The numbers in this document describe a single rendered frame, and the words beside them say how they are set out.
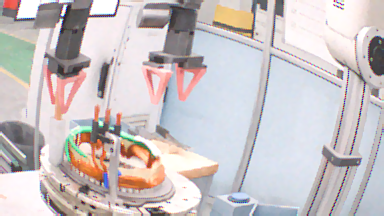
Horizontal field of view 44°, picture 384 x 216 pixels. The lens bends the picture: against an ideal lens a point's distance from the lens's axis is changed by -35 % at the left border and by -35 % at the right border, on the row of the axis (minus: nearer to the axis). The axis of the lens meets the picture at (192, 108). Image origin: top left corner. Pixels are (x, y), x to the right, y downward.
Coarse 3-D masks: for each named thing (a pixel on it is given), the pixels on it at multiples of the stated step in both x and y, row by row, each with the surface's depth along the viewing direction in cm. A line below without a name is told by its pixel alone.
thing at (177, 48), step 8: (168, 32) 135; (184, 32) 133; (192, 32) 135; (168, 40) 134; (176, 40) 133; (184, 40) 133; (192, 40) 135; (168, 48) 134; (176, 48) 134; (184, 48) 134; (152, 56) 134; (160, 56) 133; (168, 56) 132; (176, 56) 133; (184, 56) 134; (192, 56) 136; (200, 56) 138
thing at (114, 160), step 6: (120, 138) 91; (120, 144) 91; (114, 156) 92; (114, 162) 92; (114, 168) 92; (114, 174) 92; (108, 180) 94; (114, 180) 93; (108, 186) 94; (114, 186) 93; (108, 192) 94; (114, 192) 93; (108, 198) 94; (114, 198) 93; (120, 204) 94
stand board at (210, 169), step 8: (152, 144) 142; (160, 144) 143; (184, 152) 141; (192, 152) 142; (168, 160) 134; (176, 160) 135; (184, 160) 136; (192, 160) 137; (200, 160) 138; (208, 160) 139; (168, 168) 129; (176, 168) 130; (184, 168) 131; (192, 168) 132; (200, 168) 133; (208, 168) 136; (216, 168) 138; (184, 176) 130; (192, 176) 132; (200, 176) 134
